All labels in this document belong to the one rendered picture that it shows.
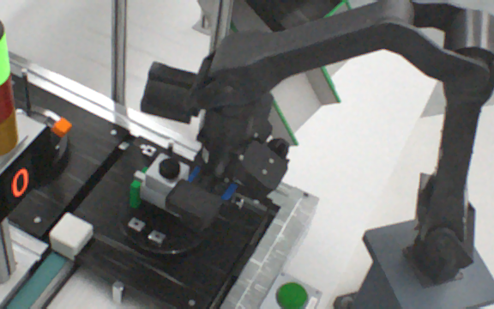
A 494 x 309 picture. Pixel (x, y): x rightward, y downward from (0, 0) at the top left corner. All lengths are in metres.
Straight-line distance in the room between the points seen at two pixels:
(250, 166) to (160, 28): 0.70
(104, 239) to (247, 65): 0.41
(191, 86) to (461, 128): 0.30
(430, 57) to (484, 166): 0.76
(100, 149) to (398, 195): 0.53
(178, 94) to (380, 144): 0.64
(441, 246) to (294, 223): 0.29
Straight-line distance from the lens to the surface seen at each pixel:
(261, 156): 0.95
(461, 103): 0.82
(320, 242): 1.29
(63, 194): 1.17
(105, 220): 1.14
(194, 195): 0.93
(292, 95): 1.26
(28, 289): 1.11
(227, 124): 0.88
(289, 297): 1.09
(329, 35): 0.78
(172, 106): 0.89
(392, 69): 1.61
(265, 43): 0.83
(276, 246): 1.15
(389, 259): 1.05
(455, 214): 0.94
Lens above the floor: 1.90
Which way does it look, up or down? 49 degrees down
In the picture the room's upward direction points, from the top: 11 degrees clockwise
